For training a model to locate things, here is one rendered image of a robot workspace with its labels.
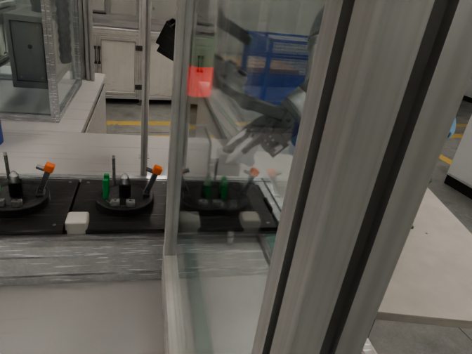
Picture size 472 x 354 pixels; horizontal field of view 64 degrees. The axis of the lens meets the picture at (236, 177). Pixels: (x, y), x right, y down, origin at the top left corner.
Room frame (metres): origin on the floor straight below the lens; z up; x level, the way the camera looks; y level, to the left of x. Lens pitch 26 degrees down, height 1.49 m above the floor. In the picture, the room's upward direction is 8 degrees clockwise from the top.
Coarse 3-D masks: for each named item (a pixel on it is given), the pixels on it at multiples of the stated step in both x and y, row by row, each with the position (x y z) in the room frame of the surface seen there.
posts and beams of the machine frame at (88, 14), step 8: (88, 0) 2.32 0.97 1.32; (88, 8) 2.32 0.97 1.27; (88, 16) 2.32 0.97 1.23; (88, 24) 2.32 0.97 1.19; (88, 32) 2.33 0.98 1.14; (88, 40) 2.33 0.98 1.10; (88, 48) 2.33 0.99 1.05; (88, 56) 2.33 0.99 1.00; (88, 64) 2.32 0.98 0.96; (88, 72) 2.32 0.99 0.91; (88, 80) 2.32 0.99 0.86
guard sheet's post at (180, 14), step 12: (180, 0) 0.64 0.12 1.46; (180, 12) 0.64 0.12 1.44; (180, 24) 0.64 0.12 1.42; (180, 36) 0.64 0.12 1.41; (180, 48) 0.64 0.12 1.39; (180, 60) 0.65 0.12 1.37; (180, 72) 0.65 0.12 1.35; (180, 84) 0.65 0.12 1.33; (168, 168) 0.66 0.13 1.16; (168, 180) 0.64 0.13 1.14; (168, 192) 0.64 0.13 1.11; (168, 204) 0.64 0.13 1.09; (168, 216) 0.64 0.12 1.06; (168, 228) 0.64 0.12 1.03; (168, 240) 0.64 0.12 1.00; (168, 252) 0.64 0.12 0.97
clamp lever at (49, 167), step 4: (48, 164) 0.77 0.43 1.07; (52, 164) 0.77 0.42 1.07; (36, 168) 0.76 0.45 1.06; (40, 168) 0.76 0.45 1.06; (44, 168) 0.76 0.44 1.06; (48, 168) 0.76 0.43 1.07; (52, 168) 0.76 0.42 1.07; (44, 172) 0.76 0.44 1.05; (48, 172) 0.76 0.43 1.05; (52, 172) 0.77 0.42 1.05; (44, 176) 0.76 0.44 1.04; (48, 176) 0.77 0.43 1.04; (44, 180) 0.76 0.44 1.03; (40, 184) 0.76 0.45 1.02; (44, 184) 0.76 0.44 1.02; (40, 188) 0.76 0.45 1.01
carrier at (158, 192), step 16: (112, 160) 0.86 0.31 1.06; (112, 176) 0.86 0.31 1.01; (128, 176) 0.82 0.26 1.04; (80, 192) 0.83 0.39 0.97; (96, 192) 0.84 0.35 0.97; (112, 192) 0.82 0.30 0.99; (128, 192) 0.81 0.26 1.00; (144, 192) 0.83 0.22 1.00; (160, 192) 0.89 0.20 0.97; (80, 208) 0.76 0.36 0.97; (96, 208) 0.77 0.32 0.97; (112, 208) 0.75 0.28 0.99; (128, 208) 0.76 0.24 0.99; (144, 208) 0.78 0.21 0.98; (160, 208) 0.81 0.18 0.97; (80, 224) 0.68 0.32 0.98; (96, 224) 0.71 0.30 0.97; (112, 224) 0.71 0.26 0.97; (128, 224) 0.72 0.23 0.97; (144, 224) 0.73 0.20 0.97; (160, 224) 0.74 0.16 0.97
